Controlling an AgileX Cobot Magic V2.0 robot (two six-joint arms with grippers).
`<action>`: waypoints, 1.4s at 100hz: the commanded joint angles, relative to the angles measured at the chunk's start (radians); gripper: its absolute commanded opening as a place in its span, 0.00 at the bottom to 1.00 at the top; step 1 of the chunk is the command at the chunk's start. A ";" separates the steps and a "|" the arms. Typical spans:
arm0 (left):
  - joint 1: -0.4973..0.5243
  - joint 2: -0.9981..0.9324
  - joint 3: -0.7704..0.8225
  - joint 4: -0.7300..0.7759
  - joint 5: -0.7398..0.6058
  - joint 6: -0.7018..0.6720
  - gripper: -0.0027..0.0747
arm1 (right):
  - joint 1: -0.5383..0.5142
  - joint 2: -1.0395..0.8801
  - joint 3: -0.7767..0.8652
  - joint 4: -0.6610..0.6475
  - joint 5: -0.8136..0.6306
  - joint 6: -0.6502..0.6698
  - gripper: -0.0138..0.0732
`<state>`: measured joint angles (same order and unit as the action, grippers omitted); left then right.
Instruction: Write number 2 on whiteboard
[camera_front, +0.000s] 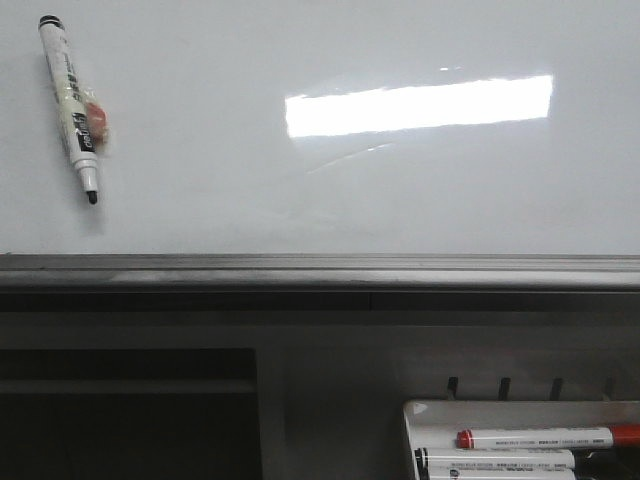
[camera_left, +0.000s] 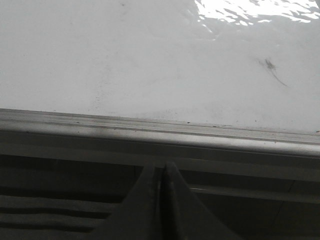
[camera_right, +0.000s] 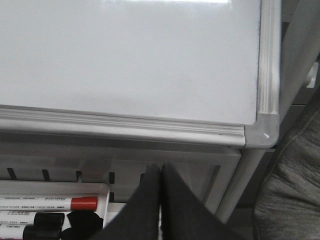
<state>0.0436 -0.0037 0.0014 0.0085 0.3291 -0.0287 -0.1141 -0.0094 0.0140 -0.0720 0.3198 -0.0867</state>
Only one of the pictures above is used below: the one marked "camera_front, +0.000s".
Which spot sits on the red capped whiteboard marker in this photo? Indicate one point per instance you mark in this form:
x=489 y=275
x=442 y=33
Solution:
x=602 y=437

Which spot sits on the black capped whiteboard marker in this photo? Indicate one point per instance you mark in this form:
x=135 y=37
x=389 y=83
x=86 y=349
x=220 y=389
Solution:
x=494 y=458

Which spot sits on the black whiteboard marker with magnet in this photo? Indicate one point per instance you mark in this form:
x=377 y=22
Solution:
x=81 y=119

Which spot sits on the white marker tray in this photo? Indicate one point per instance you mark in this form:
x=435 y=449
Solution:
x=435 y=423

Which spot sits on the white whiteboard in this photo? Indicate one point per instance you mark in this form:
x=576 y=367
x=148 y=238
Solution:
x=328 y=144

